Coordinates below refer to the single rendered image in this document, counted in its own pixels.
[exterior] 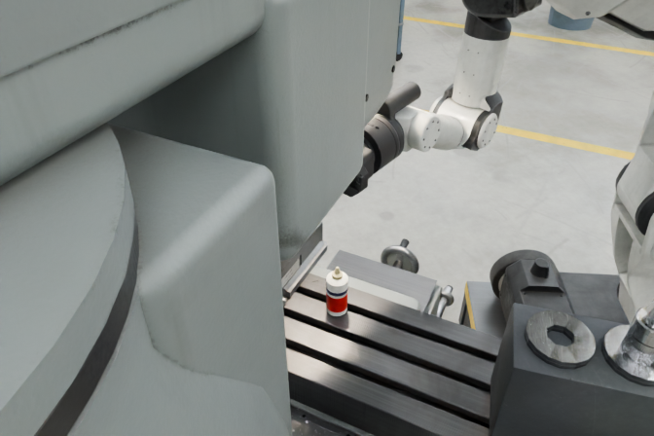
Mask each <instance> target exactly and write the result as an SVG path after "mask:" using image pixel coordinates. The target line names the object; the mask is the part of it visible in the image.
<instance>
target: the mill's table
mask: <svg viewBox="0 0 654 436"><path fill-rule="evenodd" d="M282 297H283V298H285V301H286V304H285V305H284V307H283V310H284V325H285V339H286V353H287V367H288V381H289V396H290V399H293V400H295V401H297V402H299V403H302V404H304V405H306V406H309V407H311V408H313V409H316V410H317V411H319V412H321V413H324V414H326V415H328V416H331V417H333V418H336V419H339V420H341V421H343V422H346V423H348V424H350V425H352V426H355V427H357V428H359V429H362V430H364V431H366V432H368V433H371V434H373V435H375V436H489V432H490V404H491V375H492V372H493V368H494V365H495V361H496V358H497V355H498V352H499V349H500V345H501V342H502V339H501V338H498V337H496V336H493V335H490V334H487V333H484V332H481V331H478V330H475V329H472V328H469V327H466V326H463V325H460V324H457V323H455V322H452V321H450V320H447V319H444V318H441V317H438V316H435V315H432V314H429V313H426V312H423V311H420V310H417V309H413V308H410V307H407V306H404V305H401V304H398V303H395V302H392V301H389V300H387V299H384V298H381V297H378V296H375V295H372V294H370V293H367V292H364V291H361V290H358V289H355V288H352V287H349V286H348V289H347V311H346V313H345V314H343V315H341V316H333V315H331V314H329V313H328V311H327V309H326V278H324V277H321V276H318V275H315V274H312V273H309V274H308V276H307V277H306V278H305V280H304V281H303V282H302V283H301V285H300V286H299V287H298V289H297V290H296V291H295V292H294V294H293V295H292V296H291V298H289V297H287V296H282Z"/></svg>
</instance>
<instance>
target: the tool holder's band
mask: <svg viewBox="0 0 654 436"><path fill-rule="evenodd" d="M646 308H647V307H643V308H640V309H639V310H638V311H637V312H636V315H635V324H636V326H637V327H638V329H639V330H640V331H642V332H643V333H644V334H646V335H648V336H649V337H652V338H654V324H653V323H652V322H650V321H649V319H648V317H647V315H648V314H647V312H646Z"/></svg>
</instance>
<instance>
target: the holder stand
mask: <svg viewBox="0 0 654 436"><path fill-rule="evenodd" d="M629 327H630V325H628V324H622V323H617V322H612V321H607V320H602V319H597V318H592V317H587V316H582V315H577V314H572V313H567V312H561V311H556V310H551V309H543V308H537V307H532V306H527V305H522V304H517V303H514V304H513V305H512V308H511V311H510V315H509V318H508V321H507V325H506V328H505V332H504V335H503V338H502V342H501V345H500V349H499V352H498V355H497V358H496V361H495V365H494V368H493V372H492V375H491V379H490V432H489V436H654V366H643V365H639V364H637V363H635V362H634V361H632V360H631V359H630V358H628V357H627V356H626V354H625V353H624V352H623V350H622V348H621V343H622V341H623V339H624V337H625V335H626V333H627V331H628V329H629Z"/></svg>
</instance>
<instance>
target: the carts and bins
mask: <svg viewBox="0 0 654 436"><path fill-rule="evenodd" d="M404 7H405V0H401V1H400V13H399V25H398V38H397V51H396V61H399V60H400V59H401V58H402V56H403V54H402V53H401V42H402V30H403V25H404V22H403V18H404ZM593 21H594V18H580V19H572V18H569V17H567V16H565V15H564V14H562V13H560V12H558V11H556V10H555V9H554V8H553V7H552V6H551V8H550V14H549V18H548V22H549V24H551V25H552V26H554V27H557V28H560V29H565V30H575V31H579V30H587V29H589V28H591V26H592V23H593Z"/></svg>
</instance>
